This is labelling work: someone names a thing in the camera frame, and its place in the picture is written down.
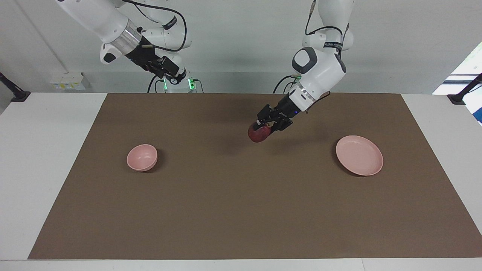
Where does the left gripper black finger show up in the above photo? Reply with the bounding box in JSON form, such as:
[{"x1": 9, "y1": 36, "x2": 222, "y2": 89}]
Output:
[
  {"x1": 269, "y1": 120, "x2": 294, "y2": 132},
  {"x1": 257, "y1": 105, "x2": 273, "y2": 127}
]

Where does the dark red apple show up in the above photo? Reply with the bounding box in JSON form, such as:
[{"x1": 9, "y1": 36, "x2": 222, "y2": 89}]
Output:
[{"x1": 248, "y1": 123, "x2": 272, "y2": 143}]

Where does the pink plate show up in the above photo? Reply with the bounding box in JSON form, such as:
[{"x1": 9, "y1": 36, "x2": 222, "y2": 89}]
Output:
[{"x1": 336, "y1": 135, "x2": 384, "y2": 176}]

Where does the pink bowl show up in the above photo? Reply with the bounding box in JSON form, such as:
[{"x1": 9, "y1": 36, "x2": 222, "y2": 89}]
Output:
[{"x1": 127, "y1": 144, "x2": 158, "y2": 172}]

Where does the brown table mat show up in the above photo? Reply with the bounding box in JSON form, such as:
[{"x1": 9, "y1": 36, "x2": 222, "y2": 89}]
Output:
[{"x1": 27, "y1": 93, "x2": 482, "y2": 260}]

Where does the black right arm base cable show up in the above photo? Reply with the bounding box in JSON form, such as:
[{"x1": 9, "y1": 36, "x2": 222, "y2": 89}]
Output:
[{"x1": 147, "y1": 73, "x2": 166, "y2": 94}]

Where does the black arm base cable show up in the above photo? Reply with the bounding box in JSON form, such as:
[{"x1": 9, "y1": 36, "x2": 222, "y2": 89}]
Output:
[
  {"x1": 273, "y1": 74, "x2": 302, "y2": 94},
  {"x1": 147, "y1": 73, "x2": 166, "y2": 94}
]

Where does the black left arm base cable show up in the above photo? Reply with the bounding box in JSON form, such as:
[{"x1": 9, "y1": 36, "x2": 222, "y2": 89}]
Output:
[{"x1": 273, "y1": 74, "x2": 302, "y2": 94}]

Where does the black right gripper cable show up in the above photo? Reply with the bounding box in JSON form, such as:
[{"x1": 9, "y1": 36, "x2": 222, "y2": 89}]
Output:
[{"x1": 122, "y1": 0, "x2": 188, "y2": 51}]

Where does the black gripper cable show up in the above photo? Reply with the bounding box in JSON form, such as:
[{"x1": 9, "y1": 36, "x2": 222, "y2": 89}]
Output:
[
  {"x1": 299, "y1": 0, "x2": 349, "y2": 113},
  {"x1": 122, "y1": 0, "x2": 188, "y2": 51}
]

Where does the white wall socket box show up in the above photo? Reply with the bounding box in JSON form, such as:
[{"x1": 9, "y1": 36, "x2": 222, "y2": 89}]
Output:
[{"x1": 50, "y1": 72, "x2": 86, "y2": 91}]

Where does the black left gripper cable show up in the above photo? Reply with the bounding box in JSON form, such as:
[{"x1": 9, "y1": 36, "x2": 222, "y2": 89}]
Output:
[{"x1": 299, "y1": 0, "x2": 349, "y2": 113}]

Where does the black clamp mount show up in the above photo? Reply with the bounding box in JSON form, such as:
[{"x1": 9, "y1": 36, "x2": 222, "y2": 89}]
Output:
[
  {"x1": 0, "y1": 72, "x2": 31, "y2": 103},
  {"x1": 447, "y1": 73, "x2": 482, "y2": 105}
]

